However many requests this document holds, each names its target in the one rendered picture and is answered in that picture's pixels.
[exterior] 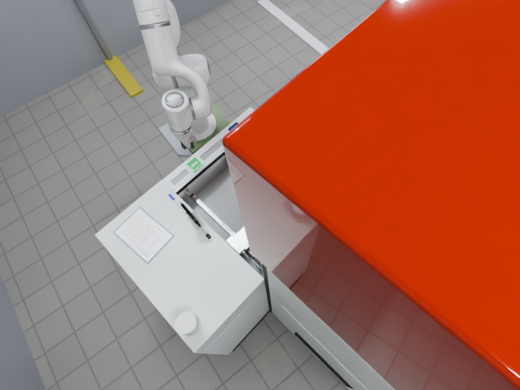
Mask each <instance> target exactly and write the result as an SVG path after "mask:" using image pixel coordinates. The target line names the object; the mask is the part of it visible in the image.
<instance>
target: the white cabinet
mask: <svg viewBox="0 0 520 390"><path fill-rule="evenodd" d="M269 312H270V311H269V304H268V300H267V295H266V291H265V288H264V289H263V290H262V291H261V292H260V293H259V294H258V295H257V296H256V297H255V298H254V299H253V300H252V301H251V302H250V303H249V305H248V306H247V307H246V308H245V309H244V310H243V311H242V312H241V313H240V314H239V315H238V317H237V318H236V319H235V320H234V321H233V322H232V323H231V324H230V325H229V326H228V327H227V328H226V329H225V331H224V332H223V333H222V334H221V335H220V336H219V337H218V338H217V339H216V340H215V341H214V342H213V343H212V345H210V346H209V347H208V349H206V350H205V352H203V354H225V355H229V354H230V353H231V352H232V351H234V350H235V349H236V348H237V347H238V346H239V345H240V344H241V342H242V341H243V340H244V339H245V338H246V337H247V336H248V335H249V334H250V333H251V332H252V331H253V330H254V329H255V328H256V326H257V325H258V324H259V323H260V322H261V321H262V320H263V319H264V317H265V316H266V315H267V314H268V313H269Z"/></svg>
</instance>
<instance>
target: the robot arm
mask: <svg viewBox="0 0 520 390"><path fill-rule="evenodd" d="M132 2H133V5H134V8H135V13H136V16H137V19H138V22H139V25H140V29H141V33H142V38H143V40H144V44H145V48H146V51H147V54H148V57H149V62H150V64H151V67H152V79H153V82H154V83H155V85H156V86H157V87H159V88H161V89H164V90H169V89H175V88H176V89H175V90H171V91H167V92H166V93H165V94H164V95H163V96H162V107H163V110H164V112H165V115H166V119H167V122H168V125H169V129H170V130H171V131H172V133H173V134H174V135H175V136H176V137H177V138H178V139H179V141H180V142H181V146H182V148H183V149H184V150H185V149H189V148H191V149H193V148H195V147H194V144H193V142H194V143H197V142H198V141H202V140H204V139H207V138H209V137H210V136H211V135H212V134H213V133H214V131H215V128H216V120H215V117H214V116H213V115H212V114H211V113H212V107H211V102H210V95H209V92H208V89H207V83H208V81H209V79H210V64H209V62H208V60H207V59H206V57H204V56H203V55H201V54H197V53H194V54H187V55H182V56H178V54H177V51H176V47H177V45H178V43H179V41H180V34H181V32H180V23H179V20H178V16H177V13H176V9H175V7H174V5H173V3H172V2H171V1H170V0H132Z"/></svg>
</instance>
